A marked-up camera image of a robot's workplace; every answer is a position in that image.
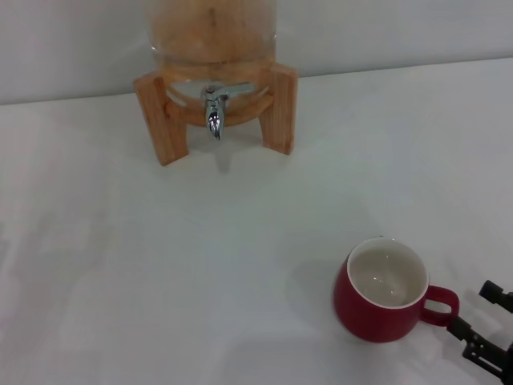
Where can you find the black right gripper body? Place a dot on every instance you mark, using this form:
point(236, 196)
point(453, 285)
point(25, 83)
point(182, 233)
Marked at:
point(510, 365)

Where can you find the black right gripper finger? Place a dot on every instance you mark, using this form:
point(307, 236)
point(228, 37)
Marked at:
point(473, 341)
point(497, 294)

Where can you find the red cup white inside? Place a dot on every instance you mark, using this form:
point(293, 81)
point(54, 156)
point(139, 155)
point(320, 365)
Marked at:
point(360, 309)

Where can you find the chrome faucet tap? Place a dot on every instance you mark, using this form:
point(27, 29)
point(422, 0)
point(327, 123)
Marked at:
point(214, 114)

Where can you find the wooden dispenser stand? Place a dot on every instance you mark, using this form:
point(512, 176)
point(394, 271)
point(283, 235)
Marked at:
point(282, 112)

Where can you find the glass beverage dispenser jar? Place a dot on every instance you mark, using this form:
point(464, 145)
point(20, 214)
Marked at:
point(212, 36)

